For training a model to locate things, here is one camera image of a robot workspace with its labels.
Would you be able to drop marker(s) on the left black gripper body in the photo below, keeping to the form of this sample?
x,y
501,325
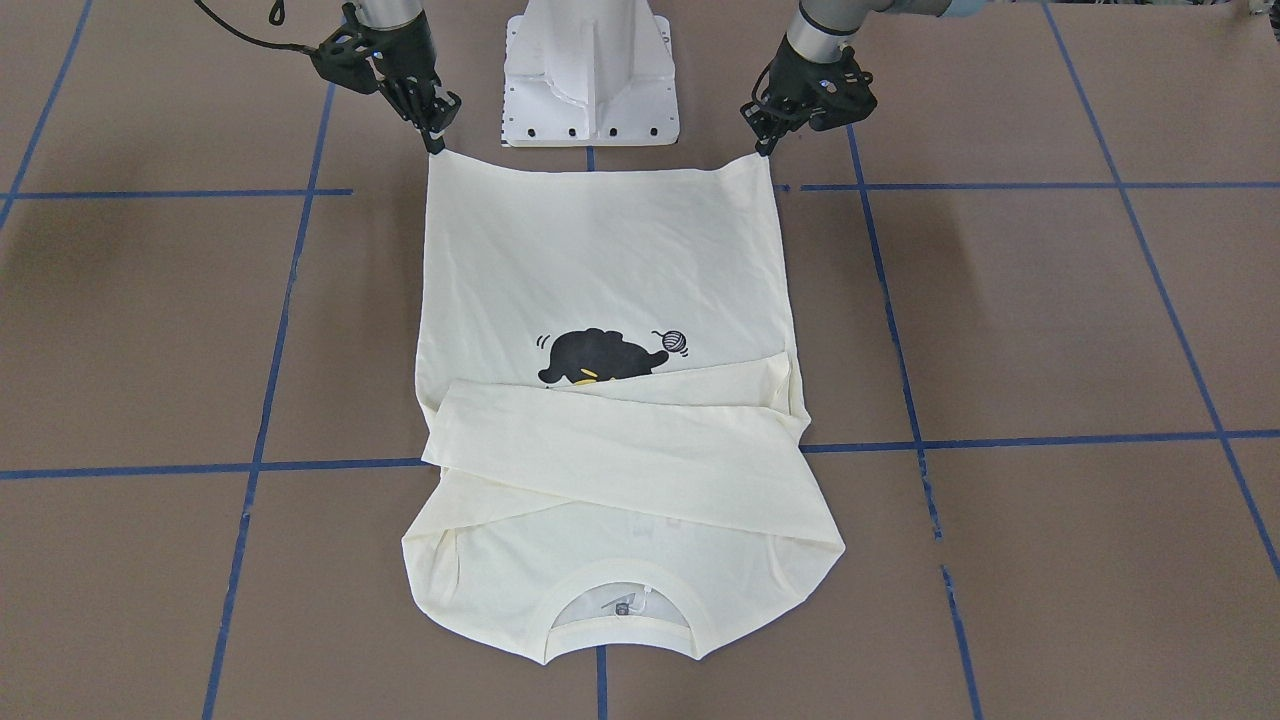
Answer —
x,y
797,78

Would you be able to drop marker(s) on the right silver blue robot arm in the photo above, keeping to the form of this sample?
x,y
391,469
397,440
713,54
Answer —
x,y
368,15

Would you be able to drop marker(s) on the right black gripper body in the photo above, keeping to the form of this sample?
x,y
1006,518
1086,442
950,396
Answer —
x,y
402,62

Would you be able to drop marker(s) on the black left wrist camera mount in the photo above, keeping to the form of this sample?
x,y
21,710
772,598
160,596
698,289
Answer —
x,y
841,93

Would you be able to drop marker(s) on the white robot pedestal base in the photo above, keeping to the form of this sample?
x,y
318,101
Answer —
x,y
589,73

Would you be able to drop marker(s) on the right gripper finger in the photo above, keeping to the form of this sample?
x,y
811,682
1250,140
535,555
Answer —
x,y
445,106
433,138

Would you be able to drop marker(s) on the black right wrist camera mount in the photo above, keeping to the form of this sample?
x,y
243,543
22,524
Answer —
x,y
343,59

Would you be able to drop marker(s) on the cream long sleeve cat shirt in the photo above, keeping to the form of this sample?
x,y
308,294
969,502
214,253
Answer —
x,y
607,365

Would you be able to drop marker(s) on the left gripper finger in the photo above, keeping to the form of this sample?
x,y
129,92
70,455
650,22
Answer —
x,y
758,117
768,135

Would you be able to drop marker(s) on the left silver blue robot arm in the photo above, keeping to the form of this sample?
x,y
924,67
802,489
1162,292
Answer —
x,y
818,27

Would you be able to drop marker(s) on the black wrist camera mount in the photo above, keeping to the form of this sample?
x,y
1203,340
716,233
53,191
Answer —
x,y
841,93
343,59

